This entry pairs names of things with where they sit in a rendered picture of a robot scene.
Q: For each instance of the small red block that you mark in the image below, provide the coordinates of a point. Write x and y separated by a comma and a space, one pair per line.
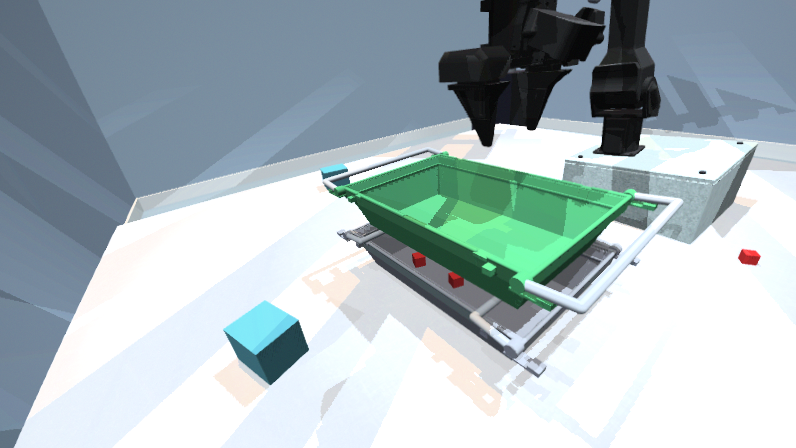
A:
419, 260
749, 257
455, 280

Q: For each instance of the small light blue block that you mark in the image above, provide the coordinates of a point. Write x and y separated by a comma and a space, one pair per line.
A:
268, 340
333, 170

